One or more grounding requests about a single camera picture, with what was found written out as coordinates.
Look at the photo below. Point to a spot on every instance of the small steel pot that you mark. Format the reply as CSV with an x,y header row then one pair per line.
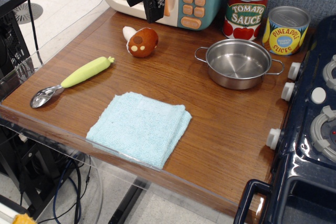
x,y
238,64

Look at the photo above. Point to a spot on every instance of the light blue folded cloth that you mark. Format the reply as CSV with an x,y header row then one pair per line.
x,y
140,129

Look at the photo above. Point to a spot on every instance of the plush brown mushroom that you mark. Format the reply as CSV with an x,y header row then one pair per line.
x,y
140,43

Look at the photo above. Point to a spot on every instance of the tomato sauce can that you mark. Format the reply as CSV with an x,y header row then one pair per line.
x,y
243,18

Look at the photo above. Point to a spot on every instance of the pineapple slices can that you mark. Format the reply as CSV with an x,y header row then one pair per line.
x,y
285,31

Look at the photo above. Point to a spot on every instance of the white stove knob upper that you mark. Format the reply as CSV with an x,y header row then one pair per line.
x,y
294,70

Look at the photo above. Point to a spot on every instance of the white stove knob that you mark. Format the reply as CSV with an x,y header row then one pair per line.
x,y
294,70
287,91
273,138

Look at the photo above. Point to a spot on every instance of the white stove knob middle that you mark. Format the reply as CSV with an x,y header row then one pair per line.
x,y
287,91

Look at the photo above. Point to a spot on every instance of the white stove knob lower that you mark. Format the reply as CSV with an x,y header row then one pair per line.
x,y
273,138

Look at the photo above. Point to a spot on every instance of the dark blue toy stove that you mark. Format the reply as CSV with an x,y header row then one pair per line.
x,y
302,188

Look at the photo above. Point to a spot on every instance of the spoon with green handle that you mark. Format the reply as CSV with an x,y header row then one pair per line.
x,y
80,75

